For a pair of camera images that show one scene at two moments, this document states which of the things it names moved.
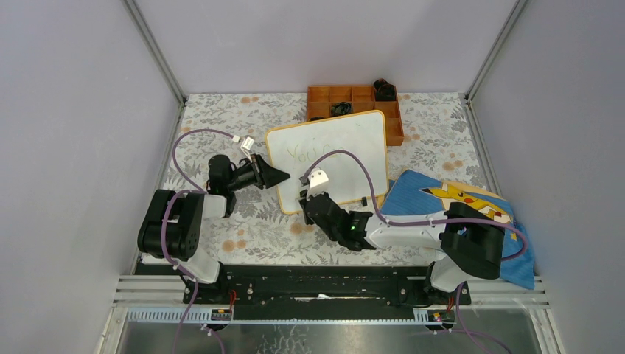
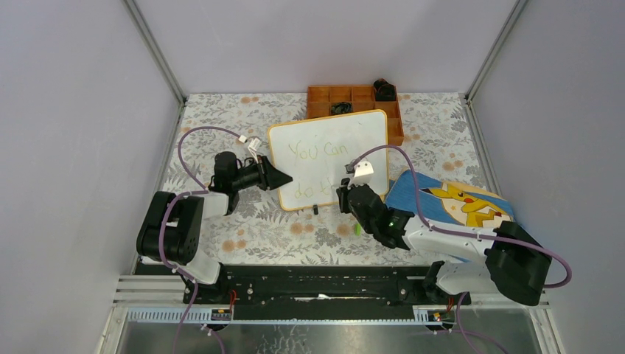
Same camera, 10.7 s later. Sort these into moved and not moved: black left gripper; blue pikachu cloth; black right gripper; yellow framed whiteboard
Moved: black right gripper
Not moved: yellow framed whiteboard; black left gripper; blue pikachu cloth
